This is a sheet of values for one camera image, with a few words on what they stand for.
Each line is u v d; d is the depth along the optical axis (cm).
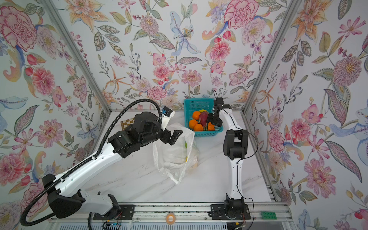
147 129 50
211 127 102
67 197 41
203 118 107
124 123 110
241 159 63
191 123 106
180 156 95
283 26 76
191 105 118
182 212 76
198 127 102
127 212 73
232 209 65
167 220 73
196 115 113
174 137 59
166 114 55
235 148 62
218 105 84
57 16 72
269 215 72
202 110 117
